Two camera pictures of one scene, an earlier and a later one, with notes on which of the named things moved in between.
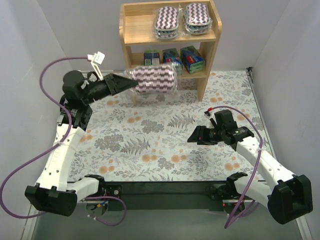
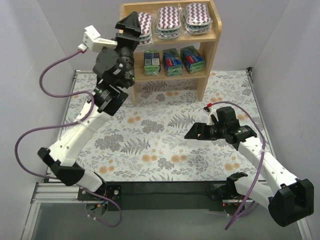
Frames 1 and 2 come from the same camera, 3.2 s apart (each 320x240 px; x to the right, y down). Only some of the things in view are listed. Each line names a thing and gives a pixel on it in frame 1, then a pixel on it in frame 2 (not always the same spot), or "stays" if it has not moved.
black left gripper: (110, 84) to (128, 36)
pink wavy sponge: (166, 23) stays
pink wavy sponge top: (153, 79) to (145, 22)
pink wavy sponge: (197, 18) stays
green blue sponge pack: (192, 60) stays
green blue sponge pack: (151, 57) stays
